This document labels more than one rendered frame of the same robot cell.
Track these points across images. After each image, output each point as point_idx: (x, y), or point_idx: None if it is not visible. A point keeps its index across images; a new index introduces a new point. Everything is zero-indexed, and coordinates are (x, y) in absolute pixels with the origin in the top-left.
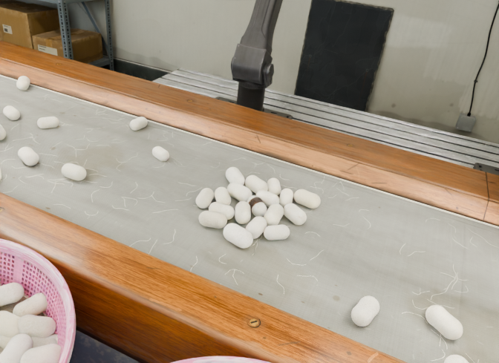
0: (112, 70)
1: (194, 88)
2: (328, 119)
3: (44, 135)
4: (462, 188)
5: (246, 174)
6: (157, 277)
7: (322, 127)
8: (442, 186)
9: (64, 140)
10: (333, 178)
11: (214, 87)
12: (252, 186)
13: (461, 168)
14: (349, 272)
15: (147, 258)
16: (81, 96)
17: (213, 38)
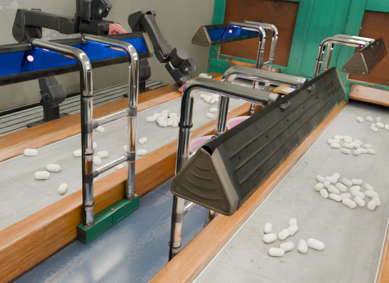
0: (29, 127)
1: (0, 130)
2: (67, 107)
3: (102, 149)
4: (165, 93)
5: (145, 119)
6: (204, 128)
7: (76, 110)
8: (164, 95)
9: (109, 144)
10: (149, 109)
11: (3, 125)
12: (158, 117)
13: (154, 90)
14: (195, 116)
15: (197, 129)
16: (55, 140)
17: None
